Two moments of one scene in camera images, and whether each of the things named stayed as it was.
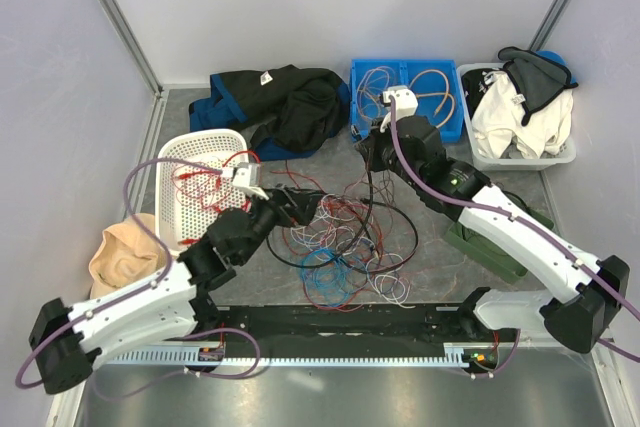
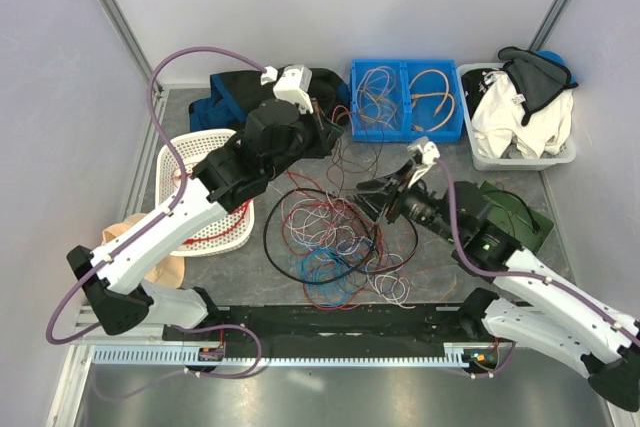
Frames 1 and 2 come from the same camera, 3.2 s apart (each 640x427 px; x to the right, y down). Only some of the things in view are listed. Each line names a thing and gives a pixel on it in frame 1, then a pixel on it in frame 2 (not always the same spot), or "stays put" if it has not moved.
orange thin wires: (371, 90) stays put
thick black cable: (371, 201) -> (273, 258)
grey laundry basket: (562, 157) stays put
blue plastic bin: (434, 80) stays put
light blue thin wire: (327, 276) stays put
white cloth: (499, 121) stays put
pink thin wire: (365, 222) -> (325, 221)
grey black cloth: (539, 80) stays put
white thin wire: (349, 227) stays put
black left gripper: (302, 207) -> (327, 132)
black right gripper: (370, 147) -> (392, 186)
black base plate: (349, 327) stays put
